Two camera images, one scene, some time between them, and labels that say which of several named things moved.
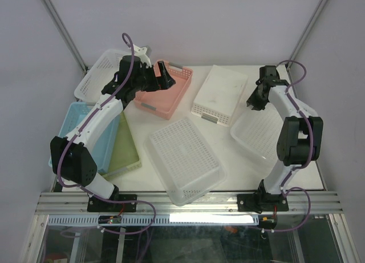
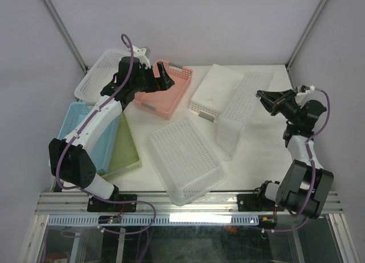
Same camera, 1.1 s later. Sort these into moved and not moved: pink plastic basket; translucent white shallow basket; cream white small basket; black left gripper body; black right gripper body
Moved: black right gripper body
Not moved: cream white small basket; black left gripper body; pink plastic basket; translucent white shallow basket
